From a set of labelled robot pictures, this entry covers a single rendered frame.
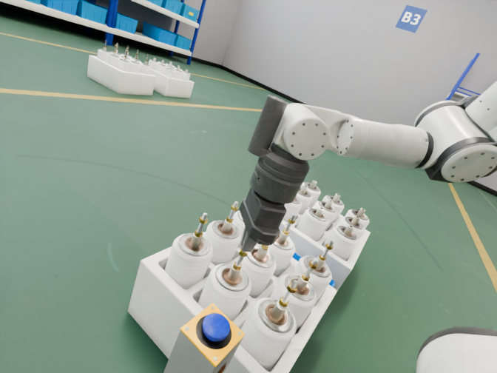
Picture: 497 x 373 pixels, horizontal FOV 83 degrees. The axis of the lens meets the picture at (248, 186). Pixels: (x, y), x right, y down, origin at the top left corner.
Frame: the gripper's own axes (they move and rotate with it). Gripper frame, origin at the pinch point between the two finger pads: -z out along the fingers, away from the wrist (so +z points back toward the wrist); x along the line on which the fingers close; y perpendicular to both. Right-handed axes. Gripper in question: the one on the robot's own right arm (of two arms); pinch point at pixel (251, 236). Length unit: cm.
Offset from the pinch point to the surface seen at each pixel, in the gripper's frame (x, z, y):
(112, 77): -222, -26, -60
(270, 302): 6.0, -11.2, 7.2
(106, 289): -16.3, -36.5, -24.5
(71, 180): -68, -36, -47
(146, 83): -237, -25, -35
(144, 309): -5.8, -30.2, -15.0
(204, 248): -7.9, -11.1, -5.5
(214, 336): 18.6, -3.7, -8.7
